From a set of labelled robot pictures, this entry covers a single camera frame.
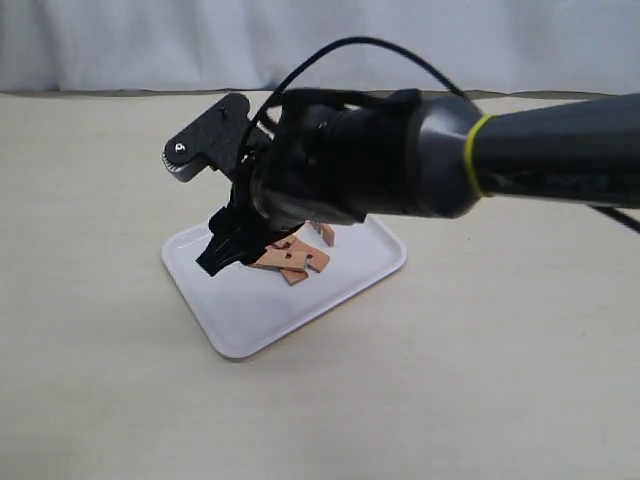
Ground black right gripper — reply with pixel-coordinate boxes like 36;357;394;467
196;89;320;277

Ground notched wooden piece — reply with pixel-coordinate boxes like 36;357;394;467
289;240;330;273
250;249;307;272

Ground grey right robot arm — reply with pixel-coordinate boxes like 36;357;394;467
198;90;639;275

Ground white plastic tray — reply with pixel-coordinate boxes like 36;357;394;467
161;217;407;359

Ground white backdrop cloth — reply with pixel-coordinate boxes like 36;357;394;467
1;1;639;94

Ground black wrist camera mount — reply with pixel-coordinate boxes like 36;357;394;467
162;93;275;183

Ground black cable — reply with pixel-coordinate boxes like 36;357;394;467
238;34;469;166

